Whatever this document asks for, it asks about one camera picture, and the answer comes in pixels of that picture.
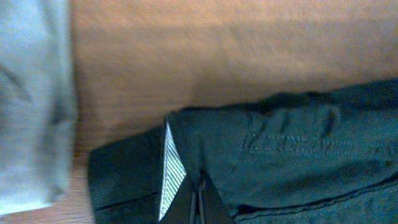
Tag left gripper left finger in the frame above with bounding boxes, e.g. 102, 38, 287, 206
158, 176, 197, 224

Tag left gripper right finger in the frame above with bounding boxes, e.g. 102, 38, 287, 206
198, 172, 236, 224

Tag black shorts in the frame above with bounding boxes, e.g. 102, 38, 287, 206
88, 80, 397, 223

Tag folded khaki shorts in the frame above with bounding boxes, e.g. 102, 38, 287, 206
1, 0, 78, 215

